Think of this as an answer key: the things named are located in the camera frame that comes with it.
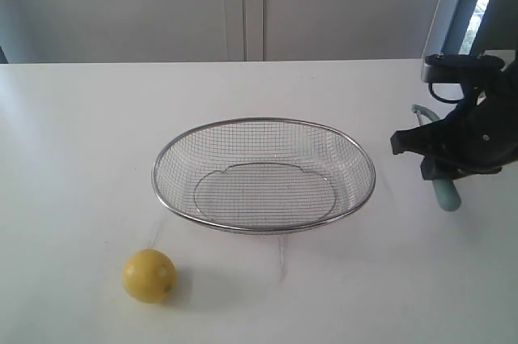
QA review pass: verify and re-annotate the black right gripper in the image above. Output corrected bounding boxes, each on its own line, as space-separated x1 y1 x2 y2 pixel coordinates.
390 72 517 180

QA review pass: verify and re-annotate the teal handled peeler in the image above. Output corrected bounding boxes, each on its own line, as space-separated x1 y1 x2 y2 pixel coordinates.
411 104 461 212

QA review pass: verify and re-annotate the yellow lemon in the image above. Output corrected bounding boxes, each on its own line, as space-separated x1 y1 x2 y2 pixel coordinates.
121 248 176 304

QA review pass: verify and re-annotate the black right camera cable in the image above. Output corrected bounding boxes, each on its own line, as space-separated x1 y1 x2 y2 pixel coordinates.
427 81 465 104

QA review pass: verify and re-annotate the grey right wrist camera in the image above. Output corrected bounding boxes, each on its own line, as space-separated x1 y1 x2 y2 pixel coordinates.
421 53 505 83

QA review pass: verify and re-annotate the oval wire mesh basket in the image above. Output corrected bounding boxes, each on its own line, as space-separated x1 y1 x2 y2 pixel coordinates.
151 117 376 235

